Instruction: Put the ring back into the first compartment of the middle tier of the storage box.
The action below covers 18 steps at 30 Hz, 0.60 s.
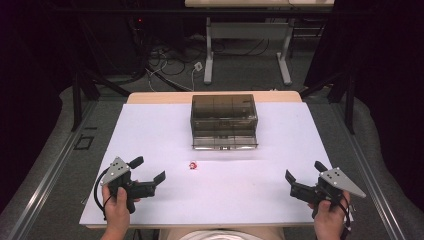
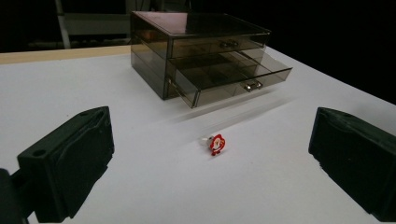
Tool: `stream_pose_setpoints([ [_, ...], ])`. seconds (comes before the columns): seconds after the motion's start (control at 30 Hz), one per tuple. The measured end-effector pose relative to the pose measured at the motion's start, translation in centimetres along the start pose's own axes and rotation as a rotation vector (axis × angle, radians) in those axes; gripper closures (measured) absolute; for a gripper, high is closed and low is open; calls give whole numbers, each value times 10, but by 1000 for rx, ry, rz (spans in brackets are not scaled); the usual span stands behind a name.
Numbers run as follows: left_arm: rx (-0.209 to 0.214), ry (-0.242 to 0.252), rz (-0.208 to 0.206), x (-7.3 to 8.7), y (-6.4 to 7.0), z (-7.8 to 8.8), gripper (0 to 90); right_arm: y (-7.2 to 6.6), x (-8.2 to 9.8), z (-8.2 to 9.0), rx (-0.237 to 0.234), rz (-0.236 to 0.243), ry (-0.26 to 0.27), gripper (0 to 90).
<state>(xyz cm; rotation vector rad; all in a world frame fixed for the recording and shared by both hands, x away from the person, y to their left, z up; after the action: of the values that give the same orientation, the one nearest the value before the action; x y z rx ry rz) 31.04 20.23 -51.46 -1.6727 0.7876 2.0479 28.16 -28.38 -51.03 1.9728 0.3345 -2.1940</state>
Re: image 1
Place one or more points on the person's right hand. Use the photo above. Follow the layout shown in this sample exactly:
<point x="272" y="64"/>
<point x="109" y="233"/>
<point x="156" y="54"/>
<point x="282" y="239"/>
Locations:
<point x="328" y="218"/>

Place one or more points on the black metal stand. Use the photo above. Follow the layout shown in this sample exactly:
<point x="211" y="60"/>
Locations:
<point x="77" y="100"/>
<point x="349" y="106"/>

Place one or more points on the white table mat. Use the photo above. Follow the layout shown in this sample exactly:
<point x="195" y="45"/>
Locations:
<point x="213" y="193"/>

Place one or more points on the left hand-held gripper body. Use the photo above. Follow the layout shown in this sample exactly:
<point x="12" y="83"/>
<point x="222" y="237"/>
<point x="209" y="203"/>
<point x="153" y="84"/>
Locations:
<point x="115" y="171"/>

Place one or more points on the smoky transparent drawer box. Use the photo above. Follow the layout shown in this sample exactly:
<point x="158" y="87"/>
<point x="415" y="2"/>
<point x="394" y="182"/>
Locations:
<point x="224" y="121"/>

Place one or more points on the black horizontal bar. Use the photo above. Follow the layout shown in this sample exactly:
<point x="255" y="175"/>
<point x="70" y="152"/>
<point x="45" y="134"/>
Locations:
<point x="166" y="11"/>

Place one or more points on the small red toy figure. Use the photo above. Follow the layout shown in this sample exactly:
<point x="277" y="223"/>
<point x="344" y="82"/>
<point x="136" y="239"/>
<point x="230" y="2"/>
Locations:
<point x="193" y="165"/>

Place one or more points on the white metal frame desk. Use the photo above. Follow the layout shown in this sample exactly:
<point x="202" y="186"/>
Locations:
<point x="248" y="31"/>

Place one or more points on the white power adapter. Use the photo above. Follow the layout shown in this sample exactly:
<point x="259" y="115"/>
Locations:
<point x="198" y="66"/>

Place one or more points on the aluminium floor rail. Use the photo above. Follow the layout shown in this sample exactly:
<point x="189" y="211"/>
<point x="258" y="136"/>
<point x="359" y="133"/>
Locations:
<point x="50" y="173"/>
<point x="370" y="180"/>

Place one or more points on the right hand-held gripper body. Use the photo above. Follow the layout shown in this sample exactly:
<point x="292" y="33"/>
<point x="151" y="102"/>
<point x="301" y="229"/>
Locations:
<point x="338" y="181"/>

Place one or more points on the dark curtain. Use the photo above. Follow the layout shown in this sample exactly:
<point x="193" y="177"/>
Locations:
<point x="390" y="83"/>
<point x="30" y="83"/>

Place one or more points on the person's white garment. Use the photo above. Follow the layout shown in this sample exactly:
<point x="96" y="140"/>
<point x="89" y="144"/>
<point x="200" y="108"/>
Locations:
<point x="218" y="236"/>

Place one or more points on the person's left hand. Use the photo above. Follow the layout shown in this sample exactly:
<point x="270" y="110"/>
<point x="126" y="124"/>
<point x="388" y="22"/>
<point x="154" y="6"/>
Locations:
<point x="116" y="208"/>

